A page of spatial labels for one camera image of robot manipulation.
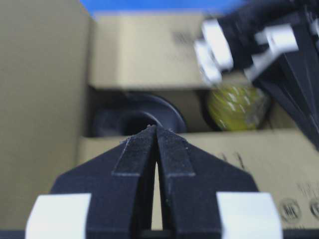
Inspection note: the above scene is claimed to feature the black and white other gripper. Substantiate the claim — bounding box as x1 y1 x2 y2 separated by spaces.
194 0 319 146

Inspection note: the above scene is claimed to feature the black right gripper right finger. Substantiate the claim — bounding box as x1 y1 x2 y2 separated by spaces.
157 127 283 239

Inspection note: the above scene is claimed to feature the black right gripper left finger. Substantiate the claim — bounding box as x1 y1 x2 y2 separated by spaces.
25 126 156 239

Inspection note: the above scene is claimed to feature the brown cardboard box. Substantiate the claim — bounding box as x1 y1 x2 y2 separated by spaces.
0 0 319 239

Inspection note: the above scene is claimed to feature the black round object in box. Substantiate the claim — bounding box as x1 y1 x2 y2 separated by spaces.
89 93 187 137

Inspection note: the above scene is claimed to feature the blue table mat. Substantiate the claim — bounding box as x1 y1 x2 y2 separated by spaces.
79 0 247 18

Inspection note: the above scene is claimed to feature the yellow cable spool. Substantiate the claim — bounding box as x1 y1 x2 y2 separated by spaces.
205 86 271 131

